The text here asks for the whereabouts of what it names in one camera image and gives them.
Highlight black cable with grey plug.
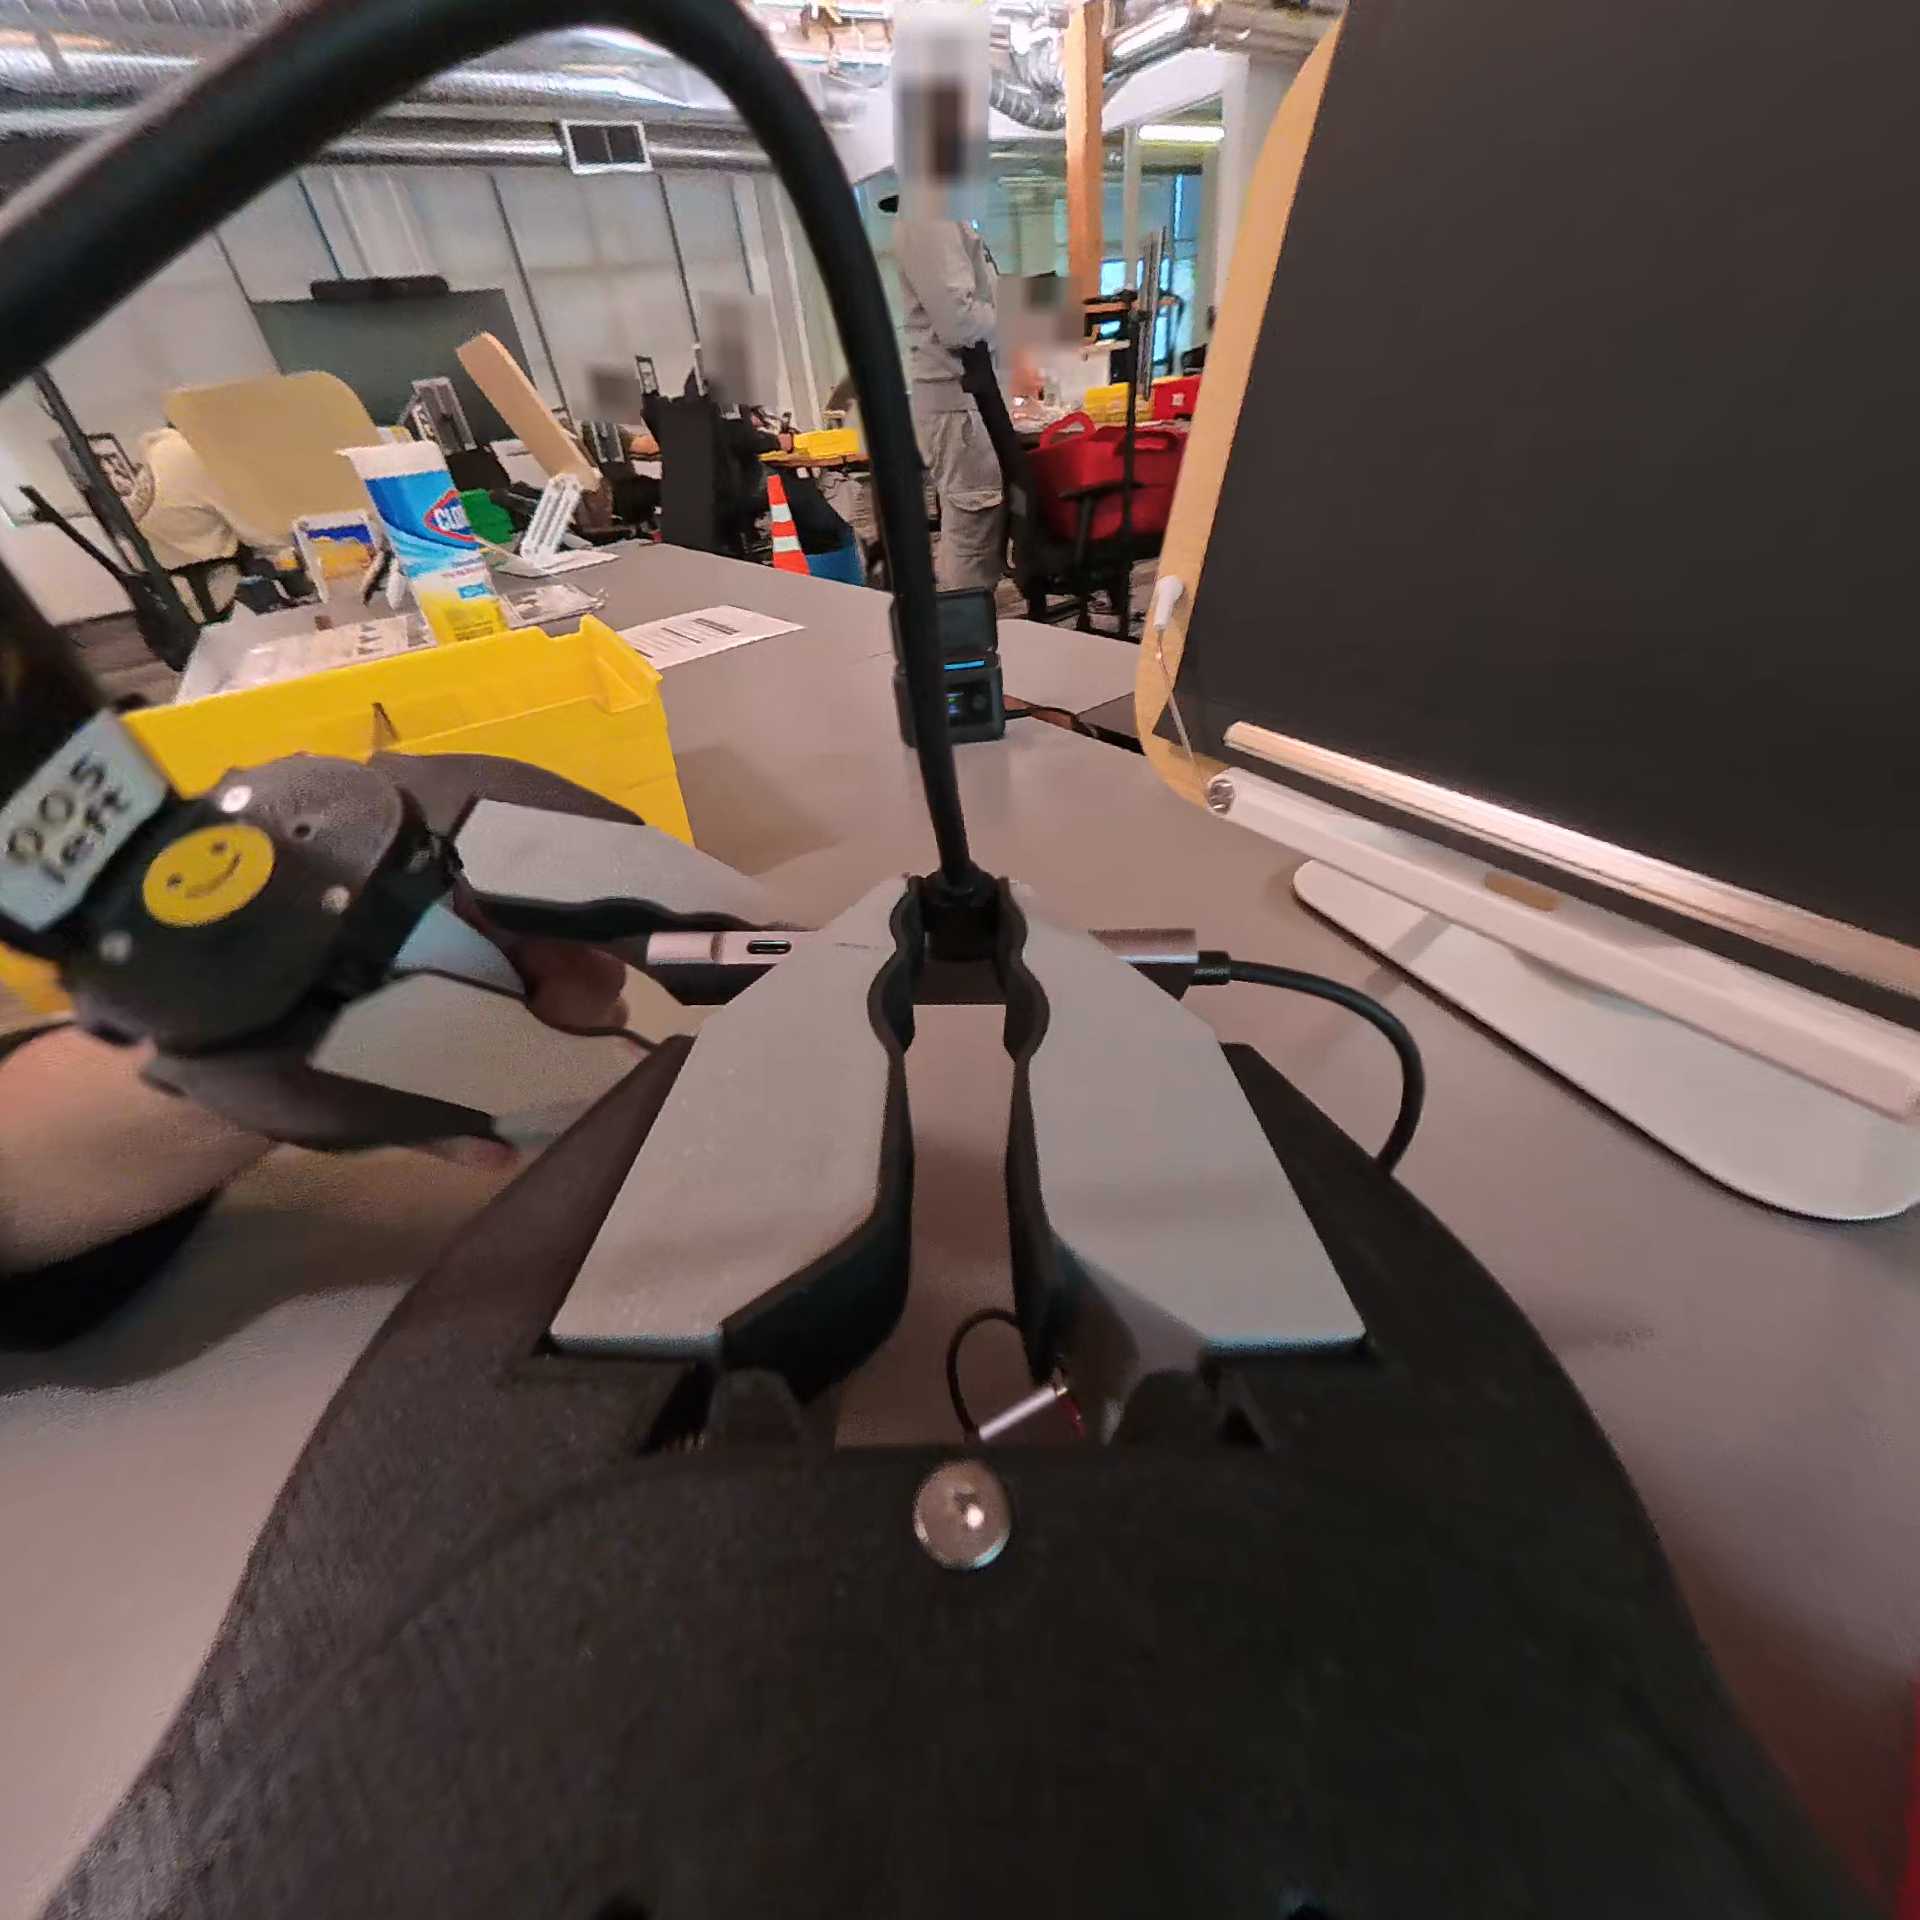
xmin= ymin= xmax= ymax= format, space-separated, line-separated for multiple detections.
xmin=944 ymin=1305 xmax=1086 ymax=1444

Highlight thin black USB-C cable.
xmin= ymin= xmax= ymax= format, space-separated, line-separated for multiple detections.
xmin=0 ymin=0 xmax=1003 ymax=970

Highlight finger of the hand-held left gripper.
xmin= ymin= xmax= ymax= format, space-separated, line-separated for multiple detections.
xmin=310 ymin=903 xmax=665 ymax=1123
xmin=447 ymin=800 xmax=783 ymax=941

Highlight cleaning wipes canister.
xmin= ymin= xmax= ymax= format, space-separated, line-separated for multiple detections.
xmin=342 ymin=439 xmax=509 ymax=645

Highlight white paper sheet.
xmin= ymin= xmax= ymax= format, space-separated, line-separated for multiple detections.
xmin=617 ymin=603 xmax=804 ymax=671

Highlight red basket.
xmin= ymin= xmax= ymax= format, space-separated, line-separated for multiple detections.
xmin=1025 ymin=411 xmax=1193 ymax=549

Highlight grey USB hub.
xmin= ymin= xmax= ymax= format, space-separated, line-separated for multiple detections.
xmin=643 ymin=921 xmax=1204 ymax=1010

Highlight small blue yellow box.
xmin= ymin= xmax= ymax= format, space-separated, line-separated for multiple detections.
xmin=292 ymin=509 xmax=396 ymax=602

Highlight dark wall board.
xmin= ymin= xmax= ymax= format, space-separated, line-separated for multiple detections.
xmin=252 ymin=276 xmax=535 ymax=431

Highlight dark table cable cover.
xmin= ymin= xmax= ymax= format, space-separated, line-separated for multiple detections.
xmin=1072 ymin=681 xmax=1185 ymax=752

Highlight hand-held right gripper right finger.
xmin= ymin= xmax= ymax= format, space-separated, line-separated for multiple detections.
xmin=995 ymin=877 xmax=1369 ymax=1434

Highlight yellow plastic bin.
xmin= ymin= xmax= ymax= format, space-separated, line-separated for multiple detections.
xmin=0 ymin=615 xmax=695 ymax=1025

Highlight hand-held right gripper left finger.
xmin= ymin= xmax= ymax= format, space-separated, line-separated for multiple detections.
xmin=548 ymin=877 xmax=923 ymax=1404

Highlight tan cardboard panel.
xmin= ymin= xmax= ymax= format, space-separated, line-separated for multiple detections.
xmin=163 ymin=373 xmax=384 ymax=549
xmin=455 ymin=333 xmax=600 ymax=490

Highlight dark battery charging case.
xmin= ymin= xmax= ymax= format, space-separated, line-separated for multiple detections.
xmin=896 ymin=588 xmax=1007 ymax=747

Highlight wood-rimmed black monitor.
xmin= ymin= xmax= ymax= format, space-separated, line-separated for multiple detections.
xmin=1136 ymin=0 xmax=1920 ymax=1039

